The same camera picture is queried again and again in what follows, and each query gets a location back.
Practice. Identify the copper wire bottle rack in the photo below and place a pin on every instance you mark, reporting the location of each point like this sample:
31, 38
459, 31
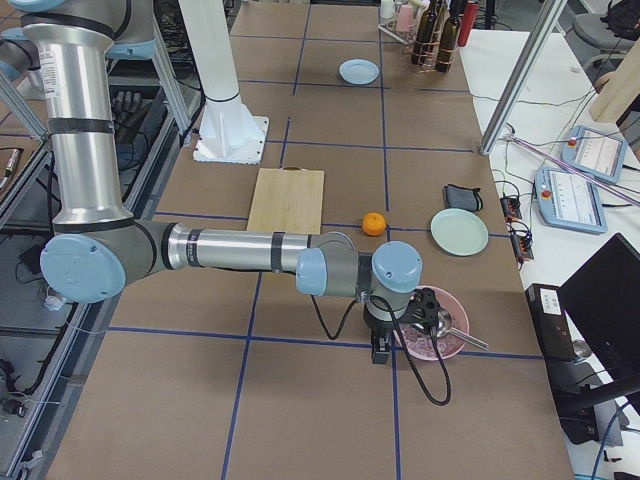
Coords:
407, 39

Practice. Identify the pink bowl with ice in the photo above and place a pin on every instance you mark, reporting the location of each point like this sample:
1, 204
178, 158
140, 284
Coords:
419, 345

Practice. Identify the folded grey cloth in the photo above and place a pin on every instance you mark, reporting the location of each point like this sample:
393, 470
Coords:
464, 198

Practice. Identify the black desktop box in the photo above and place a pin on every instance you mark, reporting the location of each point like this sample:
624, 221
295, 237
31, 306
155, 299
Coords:
550, 322

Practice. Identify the near blue teach pendant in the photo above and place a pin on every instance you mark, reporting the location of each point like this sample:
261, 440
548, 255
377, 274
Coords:
568, 201

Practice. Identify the aluminium frame post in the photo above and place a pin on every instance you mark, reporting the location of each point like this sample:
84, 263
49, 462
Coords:
531, 51

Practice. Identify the blue teach pendant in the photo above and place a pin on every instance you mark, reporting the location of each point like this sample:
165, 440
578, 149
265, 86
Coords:
596, 153
568, 201

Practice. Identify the pink cup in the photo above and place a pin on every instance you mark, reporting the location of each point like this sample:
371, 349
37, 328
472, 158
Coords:
405, 18

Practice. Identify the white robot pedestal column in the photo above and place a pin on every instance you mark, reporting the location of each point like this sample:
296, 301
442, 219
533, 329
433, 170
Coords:
228, 132

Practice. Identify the light blue plate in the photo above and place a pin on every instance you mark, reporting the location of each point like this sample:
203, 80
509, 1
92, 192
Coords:
358, 71

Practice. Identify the dark wine bottle right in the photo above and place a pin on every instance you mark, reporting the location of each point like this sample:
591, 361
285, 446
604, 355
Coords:
449, 38

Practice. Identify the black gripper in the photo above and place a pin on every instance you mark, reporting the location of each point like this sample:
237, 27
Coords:
377, 327

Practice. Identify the mint green plate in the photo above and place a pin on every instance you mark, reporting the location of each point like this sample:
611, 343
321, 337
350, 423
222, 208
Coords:
459, 232

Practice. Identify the black orange connector block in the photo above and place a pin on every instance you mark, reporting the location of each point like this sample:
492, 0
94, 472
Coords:
511, 208

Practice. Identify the metal scoop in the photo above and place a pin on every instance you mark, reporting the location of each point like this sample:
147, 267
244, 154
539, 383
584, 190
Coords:
445, 327

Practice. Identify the dark wine bottle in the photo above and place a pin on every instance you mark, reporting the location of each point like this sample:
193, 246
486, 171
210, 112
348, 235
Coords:
449, 38
425, 31

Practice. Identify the dark wine bottle left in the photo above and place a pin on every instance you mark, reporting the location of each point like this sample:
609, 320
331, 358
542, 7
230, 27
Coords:
425, 31

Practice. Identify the bamboo cutting board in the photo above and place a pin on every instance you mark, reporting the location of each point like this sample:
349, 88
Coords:
287, 200

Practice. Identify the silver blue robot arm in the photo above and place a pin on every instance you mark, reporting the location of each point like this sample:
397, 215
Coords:
99, 247

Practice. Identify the orange mandarin fruit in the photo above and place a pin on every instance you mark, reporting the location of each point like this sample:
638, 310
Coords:
373, 224

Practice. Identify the black computer monitor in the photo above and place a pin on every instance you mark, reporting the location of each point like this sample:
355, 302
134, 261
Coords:
602, 300

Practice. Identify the far blue teach pendant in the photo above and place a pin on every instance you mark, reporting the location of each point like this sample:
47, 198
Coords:
596, 153

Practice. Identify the red bottle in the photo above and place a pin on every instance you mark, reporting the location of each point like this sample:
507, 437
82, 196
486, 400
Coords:
468, 16

